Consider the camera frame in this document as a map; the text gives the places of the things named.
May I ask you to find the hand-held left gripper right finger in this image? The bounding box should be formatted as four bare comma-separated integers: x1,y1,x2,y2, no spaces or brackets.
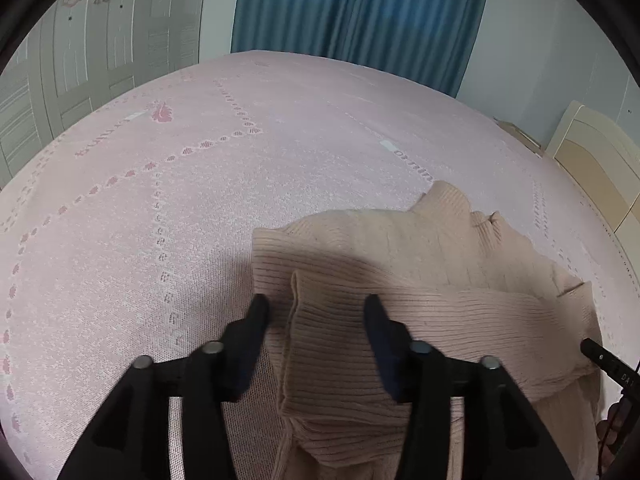
363,294,576,480

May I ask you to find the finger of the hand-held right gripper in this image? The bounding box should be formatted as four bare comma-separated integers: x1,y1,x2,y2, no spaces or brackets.
580,338,612,370

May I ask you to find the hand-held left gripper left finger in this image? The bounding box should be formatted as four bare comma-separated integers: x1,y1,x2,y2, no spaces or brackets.
57,294,273,480

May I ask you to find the beige ribbed knit sweater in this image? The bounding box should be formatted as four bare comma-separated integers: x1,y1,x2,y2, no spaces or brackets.
250,180,603,480

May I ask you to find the person's right hand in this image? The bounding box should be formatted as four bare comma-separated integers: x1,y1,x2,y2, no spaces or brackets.
595,402,632,478

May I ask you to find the pink patterned bed sheet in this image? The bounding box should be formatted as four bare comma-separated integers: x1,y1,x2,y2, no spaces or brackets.
0,50,640,480

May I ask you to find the cream wooden headboard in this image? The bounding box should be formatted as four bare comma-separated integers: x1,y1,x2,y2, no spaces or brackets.
545,100,640,281

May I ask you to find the white panelled wardrobe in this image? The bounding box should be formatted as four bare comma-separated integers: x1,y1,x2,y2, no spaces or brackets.
0,0,211,191

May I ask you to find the blue curtain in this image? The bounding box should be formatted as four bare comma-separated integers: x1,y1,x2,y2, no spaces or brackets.
231,0,493,100

